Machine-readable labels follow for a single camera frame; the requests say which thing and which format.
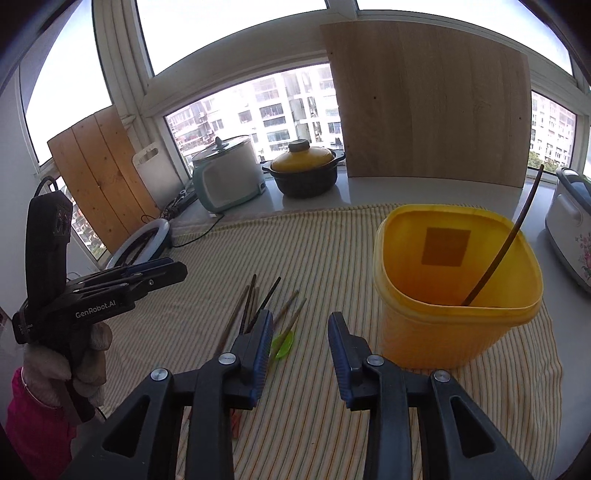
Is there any black chopstick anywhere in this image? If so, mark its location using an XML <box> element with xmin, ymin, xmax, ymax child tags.
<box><xmin>245</xmin><ymin>277</ymin><xmax>282</xmax><ymax>334</ymax></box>

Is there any person's left hand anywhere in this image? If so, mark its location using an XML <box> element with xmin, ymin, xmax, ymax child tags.
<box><xmin>21</xmin><ymin>320</ymin><xmax>114</xmax><ymax>418</ymax></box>

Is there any person's left forearm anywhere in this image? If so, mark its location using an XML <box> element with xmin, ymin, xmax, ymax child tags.
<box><xmin>4</xmin><ymin>367</ymin><xmax>79</xmax><ymax>480</ymax></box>

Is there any yellow plastic container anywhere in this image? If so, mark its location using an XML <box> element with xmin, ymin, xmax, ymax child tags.
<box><xmin>373</xmin><ymin>204</ymin><xmax>544</xmax><ymax>370</ymax></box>

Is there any black clay pot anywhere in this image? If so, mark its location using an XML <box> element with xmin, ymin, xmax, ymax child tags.
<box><xmin>262</xmin><ymin>150</ymin><xmax>346</xmax><ymax>199</ymax></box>

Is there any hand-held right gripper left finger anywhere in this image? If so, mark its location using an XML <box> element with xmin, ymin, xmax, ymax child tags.
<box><xmin>60</xmin><ymin>309</ymin><xmax>275</xmax><ymax>480</ymax></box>

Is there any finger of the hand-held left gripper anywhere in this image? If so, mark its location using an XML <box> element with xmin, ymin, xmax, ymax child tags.
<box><xmin>62</xmin><ymin>262</ymin><xmax>188</xmax><ymax>303</ymax></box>
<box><xmin>69</xmin><ymin>257</ymin><xmax>175</xmax><ymax>289</ymax></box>

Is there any black power cable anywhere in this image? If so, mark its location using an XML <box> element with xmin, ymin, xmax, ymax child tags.
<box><xmin>170</xmin><ymin>213</ymin><xmax>227</xmax><ymax>248</ymax></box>

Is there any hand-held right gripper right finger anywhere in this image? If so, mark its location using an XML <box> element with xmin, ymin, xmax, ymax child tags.
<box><xmin>327</xmin><ymin>311</ymin><xmax>536</xmax><ymax>480</ymax></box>

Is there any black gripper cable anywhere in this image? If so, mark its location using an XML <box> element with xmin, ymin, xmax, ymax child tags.
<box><xmin>34</xmin><ymin>176</ymin><xmax>63</xmax><ymax>200</ymax></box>

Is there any light wooden chopstick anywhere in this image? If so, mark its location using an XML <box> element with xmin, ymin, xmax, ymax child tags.
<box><xmin>272</xmin><ymin>290</ymin><xmax>300</xmax><ymax>326</ymax></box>
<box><xmin>276</xmin><ymin>298</ymin><xmax>308</xmax><ymax>344</ymax></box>

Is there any silver bracelet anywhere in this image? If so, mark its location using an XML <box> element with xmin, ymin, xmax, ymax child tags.
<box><xmin>19</xmin><ymin>368</ymin><xmax>63</xmax><ymax>409</ymax></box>

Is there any white plastic cutting board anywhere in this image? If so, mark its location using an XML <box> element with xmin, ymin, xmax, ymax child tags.
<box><xmin>132</xmin><ymin>143</ymin><xmax>188</xmax><ymax>210</ymax></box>

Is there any dark brown chopstick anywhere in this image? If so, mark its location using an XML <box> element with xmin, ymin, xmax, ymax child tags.
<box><xmin>462</xmin><ymin>164</ymin><xmax>546</xmax><ymax>308</ymax></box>

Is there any white floral rice cooker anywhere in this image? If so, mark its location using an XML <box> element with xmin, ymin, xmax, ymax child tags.
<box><xmin>545</xmin><ymin>166</ymin><xmax>591</xmax><ymax>294</ymax></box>

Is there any yellow striped cloth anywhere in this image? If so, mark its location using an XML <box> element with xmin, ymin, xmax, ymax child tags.
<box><xmin>95</xmin><ymin>203</ymin><xmax>566</xmax><ymax>480</ymax></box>

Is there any white ring light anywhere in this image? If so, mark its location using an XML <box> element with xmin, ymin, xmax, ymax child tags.
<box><xmin>105</xmin><ymin>218</ymin><xmax>172</xmax><ymax>272</ymax></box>

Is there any yellow pot lid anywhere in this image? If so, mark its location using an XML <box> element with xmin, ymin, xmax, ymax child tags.
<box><xmin>270</xmin><ymin>139</ymin><xmax>337</xmax><ymax>175</ymax></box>

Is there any large light wooden board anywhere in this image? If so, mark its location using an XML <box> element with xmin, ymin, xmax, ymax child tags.
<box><xmin>320</xmin><ymin>21</ymin><xmax>532</xmax><ymax>188</ymax></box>

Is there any white electric kettle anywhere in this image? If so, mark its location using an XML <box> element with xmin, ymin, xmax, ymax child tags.
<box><xmin>190</xmin><ymin>135</ymin><xmax>266</xmax><ymax>214</ymax></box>

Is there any orange brown plank board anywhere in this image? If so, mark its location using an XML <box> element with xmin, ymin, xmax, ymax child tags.
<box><xmin>47</xmin><ymin>105</ymin><xmax>162</xmax><ymax>254</ymax></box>

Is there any green plastic spoon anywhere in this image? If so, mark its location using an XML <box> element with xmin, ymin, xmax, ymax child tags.
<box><xmin>270</xmin><ymin>331</ymin><xmax>295</xmax><ymax>360</ymax></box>

